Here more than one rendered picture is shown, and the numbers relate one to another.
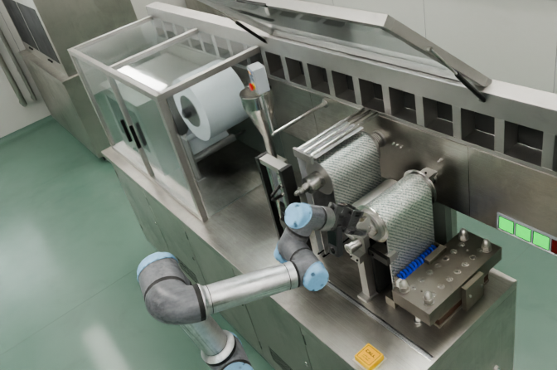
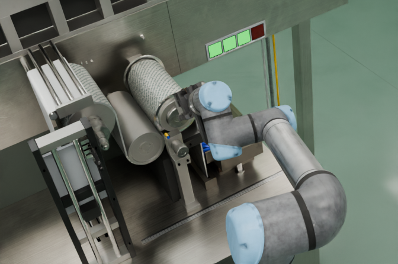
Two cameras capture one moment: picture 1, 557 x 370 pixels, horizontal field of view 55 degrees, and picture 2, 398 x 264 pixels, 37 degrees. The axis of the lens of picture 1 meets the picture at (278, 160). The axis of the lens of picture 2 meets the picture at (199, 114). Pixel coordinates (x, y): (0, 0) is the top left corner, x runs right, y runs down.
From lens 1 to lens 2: 1.55 m
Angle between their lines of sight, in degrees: 63
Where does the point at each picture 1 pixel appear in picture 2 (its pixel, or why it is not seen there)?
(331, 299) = (179, 236)
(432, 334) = (259, 165)
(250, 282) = (301, 144)
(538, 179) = not seen: outside the picture
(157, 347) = not seen: outside the picture
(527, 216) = (228, 25)
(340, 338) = not seen: hidden behind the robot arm
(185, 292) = (323, 180)
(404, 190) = (158, 72)
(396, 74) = not seen: outside the picture
